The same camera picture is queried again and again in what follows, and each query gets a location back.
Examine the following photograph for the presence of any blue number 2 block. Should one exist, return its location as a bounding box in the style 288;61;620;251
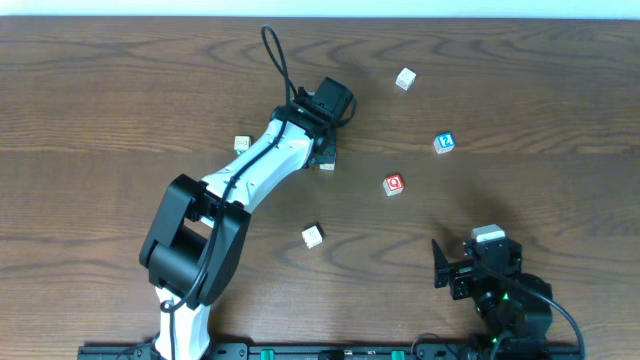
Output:
433;132;456;154

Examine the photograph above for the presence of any plain white tilted block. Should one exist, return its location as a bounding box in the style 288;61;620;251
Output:
301;225;323;249

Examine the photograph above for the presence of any white block top right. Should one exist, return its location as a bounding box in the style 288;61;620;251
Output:
395;68;417;91

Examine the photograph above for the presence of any red letter I block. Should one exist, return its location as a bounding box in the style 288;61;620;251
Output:
319;153;336;171

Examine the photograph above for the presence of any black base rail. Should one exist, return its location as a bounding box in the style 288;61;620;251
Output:
77;341;584;360

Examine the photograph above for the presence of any white block green side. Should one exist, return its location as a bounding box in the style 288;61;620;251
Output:
234;135;252;155

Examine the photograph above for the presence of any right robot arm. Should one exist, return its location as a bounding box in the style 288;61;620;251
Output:
432;233;555;359

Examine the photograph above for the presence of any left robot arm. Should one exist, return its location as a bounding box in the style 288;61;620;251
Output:
139;79;356;359

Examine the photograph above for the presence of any red letter Q block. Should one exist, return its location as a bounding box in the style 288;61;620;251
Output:
383;174;405;196

